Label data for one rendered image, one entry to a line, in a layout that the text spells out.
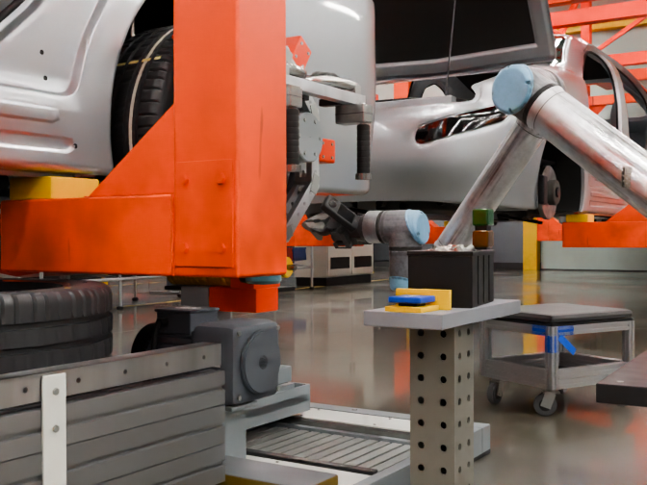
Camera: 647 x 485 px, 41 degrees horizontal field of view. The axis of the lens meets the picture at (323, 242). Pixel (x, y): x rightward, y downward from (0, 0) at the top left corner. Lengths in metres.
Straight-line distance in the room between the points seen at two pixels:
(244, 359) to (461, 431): 0.48
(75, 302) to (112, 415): 0.21
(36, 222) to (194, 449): 0.64
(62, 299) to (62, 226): 0.39
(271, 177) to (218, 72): 0.22
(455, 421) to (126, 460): 0.67
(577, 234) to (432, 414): 3.94
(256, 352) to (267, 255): 0.31
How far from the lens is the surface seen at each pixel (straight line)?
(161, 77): 2.16
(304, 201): 2.46
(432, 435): 1.84
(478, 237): 2.03
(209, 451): 1.71
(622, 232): 5.61
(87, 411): 1.47
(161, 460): 1.61
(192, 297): 2.39
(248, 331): 1.90
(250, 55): 1.66
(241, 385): 1.90
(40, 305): 1.53
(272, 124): 1.70
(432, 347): 1.80
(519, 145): 2.25
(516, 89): 2.07
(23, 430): 1.39
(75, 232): 1.89
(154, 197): 1.73
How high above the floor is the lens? 0.60
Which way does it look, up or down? level
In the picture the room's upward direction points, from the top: straight up
